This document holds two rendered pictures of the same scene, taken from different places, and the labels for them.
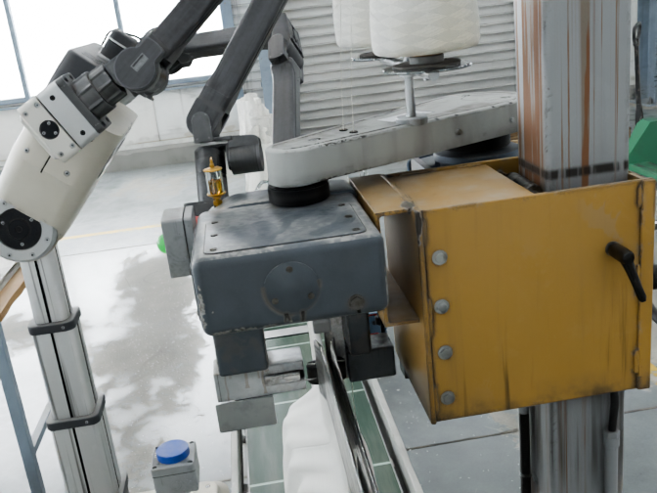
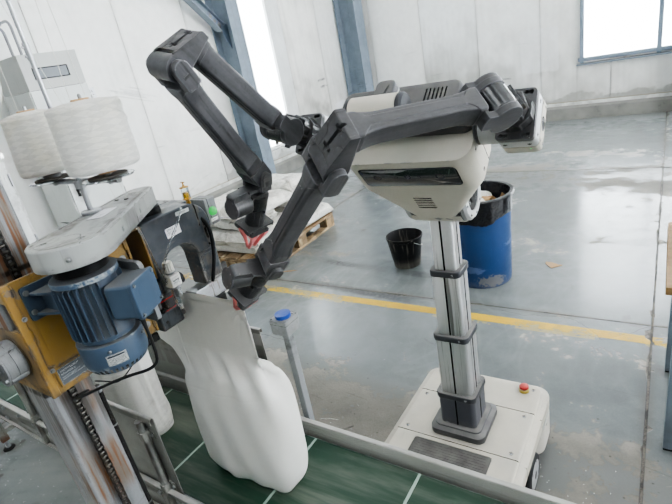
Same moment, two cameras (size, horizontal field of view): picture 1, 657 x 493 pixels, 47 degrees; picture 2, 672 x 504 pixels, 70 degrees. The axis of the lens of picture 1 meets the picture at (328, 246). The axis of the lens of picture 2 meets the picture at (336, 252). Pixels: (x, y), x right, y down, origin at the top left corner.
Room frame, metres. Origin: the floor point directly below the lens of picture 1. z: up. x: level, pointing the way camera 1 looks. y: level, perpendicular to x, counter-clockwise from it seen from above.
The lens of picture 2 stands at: (2.44, -0.67, 1.68)
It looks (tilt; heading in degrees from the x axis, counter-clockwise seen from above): 22 degrees down; 132
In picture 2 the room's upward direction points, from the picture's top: 11 degrees counter-clockwise
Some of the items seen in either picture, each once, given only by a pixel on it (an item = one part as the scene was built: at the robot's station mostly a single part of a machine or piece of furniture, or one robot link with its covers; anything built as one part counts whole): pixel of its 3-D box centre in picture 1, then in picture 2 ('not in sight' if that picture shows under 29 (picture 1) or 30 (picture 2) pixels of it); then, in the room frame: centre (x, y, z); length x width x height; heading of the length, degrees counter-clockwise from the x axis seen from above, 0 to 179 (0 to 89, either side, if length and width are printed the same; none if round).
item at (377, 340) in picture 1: (369, 356); (166, 316); (1.14, -0.05, 1.04); 0.08 x 0.06 x 0.05; 95
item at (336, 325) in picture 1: (334, 342); not in sight; (1.13, 0.01, 1.07); 0.03 x 0.01 x 0.13; 95
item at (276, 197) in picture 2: not in sight; (256, 203); (-0.90, 2.11, 0.56); 0.66 x 0.42 x 0.15; 95
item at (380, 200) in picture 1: (382, 245); (119, 254); (1.06, -0.08, 1.26); 0.22 x 0.05 x 0.16; 5
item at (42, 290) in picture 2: not in sight; (58, 296); (1.23, -0.32, 1.27); 0.12 x 0.09 x 0.09; 95
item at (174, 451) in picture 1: (173, 453); (282, 315); (1.22, 0.33, 0.84); 0.06 x 0.06 x 0.02
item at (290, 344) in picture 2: not in sight; (308, 412); (1.22, 0.33, 0.39); 0.03 x 0.03 x 0.78; 5
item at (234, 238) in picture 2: not in sight; (262, 228); (-0.91, 2.10, 0.32); 0.66 x 0.43 x 0.15; 97
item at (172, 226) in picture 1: (182, 241); (204, 210); (1.10, 0.22, 1.28); 0.08 x 0.05 x 0.09; 5
